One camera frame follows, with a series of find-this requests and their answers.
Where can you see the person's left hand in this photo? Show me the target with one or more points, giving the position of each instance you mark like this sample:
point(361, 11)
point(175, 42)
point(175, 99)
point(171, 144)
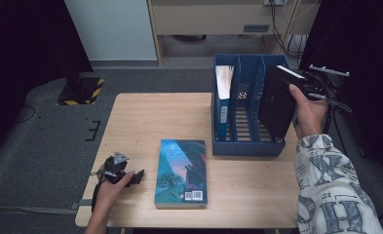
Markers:
point(109, 195)

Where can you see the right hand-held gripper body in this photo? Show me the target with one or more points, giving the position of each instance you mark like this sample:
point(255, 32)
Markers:
point(320, 86)

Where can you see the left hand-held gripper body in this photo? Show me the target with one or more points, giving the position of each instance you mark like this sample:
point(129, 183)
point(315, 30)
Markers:
point(114, 167)

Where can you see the grey tape strip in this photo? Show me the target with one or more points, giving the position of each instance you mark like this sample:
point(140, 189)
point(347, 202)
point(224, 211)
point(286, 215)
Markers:
point(82, 203)

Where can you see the blue file rack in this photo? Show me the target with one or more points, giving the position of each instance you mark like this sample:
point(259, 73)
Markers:
point(244, 148)

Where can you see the person's right hand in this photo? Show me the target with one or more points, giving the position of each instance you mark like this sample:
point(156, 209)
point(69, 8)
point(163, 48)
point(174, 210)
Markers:
point(309, 115)

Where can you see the blue book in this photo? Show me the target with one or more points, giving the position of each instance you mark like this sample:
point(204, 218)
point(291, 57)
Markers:
point(223, 107)

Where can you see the white power strip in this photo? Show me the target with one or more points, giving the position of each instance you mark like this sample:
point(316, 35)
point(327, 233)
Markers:
point(274, 2)

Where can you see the white panel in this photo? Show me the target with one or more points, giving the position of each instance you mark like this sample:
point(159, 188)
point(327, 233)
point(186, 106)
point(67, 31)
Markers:
point(114, 29)

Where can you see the striped stand base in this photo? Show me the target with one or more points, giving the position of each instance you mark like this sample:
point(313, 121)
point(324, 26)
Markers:
point(88, 91)

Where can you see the grey floor mat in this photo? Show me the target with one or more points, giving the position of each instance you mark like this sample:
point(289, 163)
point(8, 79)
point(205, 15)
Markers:
point(49, 156)

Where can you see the grey vent plate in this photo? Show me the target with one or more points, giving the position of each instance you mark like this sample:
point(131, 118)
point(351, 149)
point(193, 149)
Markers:
point(256, 28)

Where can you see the black book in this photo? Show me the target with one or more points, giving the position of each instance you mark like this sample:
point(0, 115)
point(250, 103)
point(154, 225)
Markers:
point(276, 104)

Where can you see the beige cabinet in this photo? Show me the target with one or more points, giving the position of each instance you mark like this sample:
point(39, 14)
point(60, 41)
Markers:
point(211, 19)

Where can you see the black tape marks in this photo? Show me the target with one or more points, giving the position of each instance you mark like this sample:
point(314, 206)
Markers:
point(95, 131)

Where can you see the teal illustrated book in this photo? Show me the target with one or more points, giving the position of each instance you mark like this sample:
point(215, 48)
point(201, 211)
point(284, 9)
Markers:
point(181, 175)

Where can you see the black curtain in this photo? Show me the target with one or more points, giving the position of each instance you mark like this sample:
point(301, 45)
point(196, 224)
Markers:
point(371, 39)
point(23, 48)

